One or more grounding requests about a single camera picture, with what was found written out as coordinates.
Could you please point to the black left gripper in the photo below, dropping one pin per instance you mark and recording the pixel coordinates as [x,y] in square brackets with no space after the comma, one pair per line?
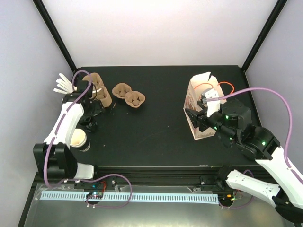
[99,108]

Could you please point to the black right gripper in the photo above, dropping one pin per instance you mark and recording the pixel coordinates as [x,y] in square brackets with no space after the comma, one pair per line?
[200,117]

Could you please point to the black plastic cup lid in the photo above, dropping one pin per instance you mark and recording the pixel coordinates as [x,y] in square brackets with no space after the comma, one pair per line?
[88,122]

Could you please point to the cream bear-print paper bag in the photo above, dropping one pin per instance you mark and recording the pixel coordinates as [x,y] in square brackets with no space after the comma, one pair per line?
[198,84]

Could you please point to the black paper coffee cup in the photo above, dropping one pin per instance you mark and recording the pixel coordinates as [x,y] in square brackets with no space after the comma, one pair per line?
[80,140]

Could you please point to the brown pulp two-cup carrier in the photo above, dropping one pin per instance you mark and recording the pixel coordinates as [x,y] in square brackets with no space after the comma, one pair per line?
[132,98]

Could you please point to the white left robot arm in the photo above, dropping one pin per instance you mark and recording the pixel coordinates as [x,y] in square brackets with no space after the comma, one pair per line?
[54,158]

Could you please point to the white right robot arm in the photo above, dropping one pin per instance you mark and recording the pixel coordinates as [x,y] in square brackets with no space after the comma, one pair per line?
[233,126]

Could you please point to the stacked brown pulp cup carriers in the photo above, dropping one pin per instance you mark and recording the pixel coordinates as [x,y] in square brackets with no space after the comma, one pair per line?
[100,92]

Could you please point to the white plastic stirrers bundle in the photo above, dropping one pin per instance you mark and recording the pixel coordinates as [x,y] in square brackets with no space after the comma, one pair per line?
[64,86]

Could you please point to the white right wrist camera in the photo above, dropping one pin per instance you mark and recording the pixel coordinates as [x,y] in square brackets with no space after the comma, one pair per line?
[209,93]

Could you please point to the black aluminium front rail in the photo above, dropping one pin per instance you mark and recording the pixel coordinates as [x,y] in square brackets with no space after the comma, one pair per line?
[170,175]

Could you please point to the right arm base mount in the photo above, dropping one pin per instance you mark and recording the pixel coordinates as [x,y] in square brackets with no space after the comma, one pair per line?
[215,180]

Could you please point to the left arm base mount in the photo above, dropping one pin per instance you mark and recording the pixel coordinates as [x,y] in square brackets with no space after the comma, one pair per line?
[107,184]

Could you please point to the light blue slotted cable duct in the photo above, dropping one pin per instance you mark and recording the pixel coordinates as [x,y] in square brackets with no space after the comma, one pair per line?
[131,197]

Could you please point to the left black frame post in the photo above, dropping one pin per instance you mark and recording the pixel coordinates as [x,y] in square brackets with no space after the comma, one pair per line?
[54,32]

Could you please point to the black frame post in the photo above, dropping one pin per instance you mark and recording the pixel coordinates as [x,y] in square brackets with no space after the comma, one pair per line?
[277,9]
[54,32]

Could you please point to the right black frame post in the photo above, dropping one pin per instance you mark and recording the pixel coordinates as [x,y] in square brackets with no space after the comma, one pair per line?
[277,9]

